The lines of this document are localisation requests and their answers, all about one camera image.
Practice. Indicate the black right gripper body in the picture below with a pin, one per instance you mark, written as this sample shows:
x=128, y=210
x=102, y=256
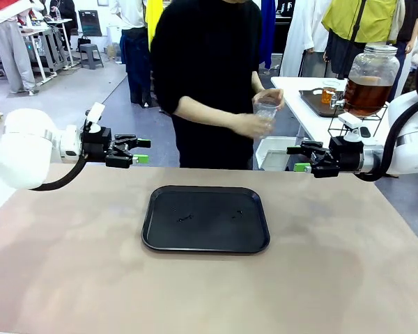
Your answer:
x=348, y=158

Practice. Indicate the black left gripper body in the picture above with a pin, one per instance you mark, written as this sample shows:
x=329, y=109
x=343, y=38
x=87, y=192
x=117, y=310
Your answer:
x=95, y=146

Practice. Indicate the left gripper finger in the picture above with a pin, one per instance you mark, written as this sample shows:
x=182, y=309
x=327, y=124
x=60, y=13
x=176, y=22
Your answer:
x=118, y=161
x=127, y=140

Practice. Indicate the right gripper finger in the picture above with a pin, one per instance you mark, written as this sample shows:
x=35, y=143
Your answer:
x=324, y=169
x=310, y=147

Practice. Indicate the tall clear plastic cup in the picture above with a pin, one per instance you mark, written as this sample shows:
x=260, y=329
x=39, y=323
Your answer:
x=264, y=111

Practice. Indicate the person's left forearm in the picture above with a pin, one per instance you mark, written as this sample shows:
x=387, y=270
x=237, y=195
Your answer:
x=257, y=81

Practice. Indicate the person's right forearm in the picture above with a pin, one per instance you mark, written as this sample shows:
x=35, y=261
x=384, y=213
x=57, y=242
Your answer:
x=205, y=111

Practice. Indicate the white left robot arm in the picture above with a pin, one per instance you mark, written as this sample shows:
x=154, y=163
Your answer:
x=24, y=149

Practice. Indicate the glass drink dispenser jar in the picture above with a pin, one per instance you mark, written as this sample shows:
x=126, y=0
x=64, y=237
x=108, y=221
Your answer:
x=369, y=90

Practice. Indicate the person's left hand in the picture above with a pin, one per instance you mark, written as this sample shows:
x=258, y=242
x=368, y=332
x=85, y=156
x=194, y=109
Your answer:
x=278, y=95

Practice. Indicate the person's right hand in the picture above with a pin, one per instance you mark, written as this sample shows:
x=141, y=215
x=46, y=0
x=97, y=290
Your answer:
x=247, y=125

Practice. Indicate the white plastic bin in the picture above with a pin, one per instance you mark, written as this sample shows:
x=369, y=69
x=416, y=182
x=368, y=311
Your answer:
x=275, y=146

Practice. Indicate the dark side tray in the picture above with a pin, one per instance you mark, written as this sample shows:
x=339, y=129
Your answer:
x=313, y=104

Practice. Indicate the white side table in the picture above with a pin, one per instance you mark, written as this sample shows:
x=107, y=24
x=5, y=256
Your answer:
x=292, y=87

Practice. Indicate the mannequin white shirt navy trousers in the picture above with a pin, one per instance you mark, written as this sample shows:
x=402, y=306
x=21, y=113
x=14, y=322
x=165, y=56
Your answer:
x=136, y=62

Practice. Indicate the grey step stool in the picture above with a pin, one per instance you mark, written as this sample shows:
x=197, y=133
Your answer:
x=90, y=55

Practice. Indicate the mannequin cream top camouflage trousers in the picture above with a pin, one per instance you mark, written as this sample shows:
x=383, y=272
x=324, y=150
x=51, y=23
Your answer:
x=409, y=83

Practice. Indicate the white box unit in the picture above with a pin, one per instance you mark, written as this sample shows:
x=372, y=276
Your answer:
x=113, y=38

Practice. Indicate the black handbag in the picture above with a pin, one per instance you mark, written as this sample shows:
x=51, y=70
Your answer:
x=84, y=41

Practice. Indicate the black plastic serving tray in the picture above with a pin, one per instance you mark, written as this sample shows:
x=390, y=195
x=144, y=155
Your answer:
x=205, y=226

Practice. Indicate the white hanging coat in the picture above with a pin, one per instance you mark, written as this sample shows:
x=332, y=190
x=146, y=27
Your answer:
x=299, y=35

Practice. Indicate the person in black sweater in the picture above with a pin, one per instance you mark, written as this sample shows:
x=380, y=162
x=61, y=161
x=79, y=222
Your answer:
x=205, y=52

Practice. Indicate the dark standing board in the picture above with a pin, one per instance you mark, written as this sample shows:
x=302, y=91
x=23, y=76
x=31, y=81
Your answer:
x=90, y=24

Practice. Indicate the yellow hanging garment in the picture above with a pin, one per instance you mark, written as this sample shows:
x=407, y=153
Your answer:
x=153, y=21

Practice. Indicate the white standing desk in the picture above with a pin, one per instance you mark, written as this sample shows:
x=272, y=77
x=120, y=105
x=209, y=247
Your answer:
x=38, y=31

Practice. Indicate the person in black clothes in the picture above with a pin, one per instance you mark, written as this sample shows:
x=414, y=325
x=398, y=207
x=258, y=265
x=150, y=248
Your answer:
x=64, y=14

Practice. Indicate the mannequin yellow-green jacket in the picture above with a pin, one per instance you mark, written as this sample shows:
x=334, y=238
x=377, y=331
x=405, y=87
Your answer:
x=362, y=21

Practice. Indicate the clear water bottle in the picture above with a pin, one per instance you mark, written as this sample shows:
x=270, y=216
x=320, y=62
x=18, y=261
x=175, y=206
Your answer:
x=57, y=14

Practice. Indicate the mannequin black top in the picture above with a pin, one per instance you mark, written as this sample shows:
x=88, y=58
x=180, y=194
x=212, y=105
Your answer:
x=409, y=17

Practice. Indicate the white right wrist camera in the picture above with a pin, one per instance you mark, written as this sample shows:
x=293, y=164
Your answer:
x=350, y=120

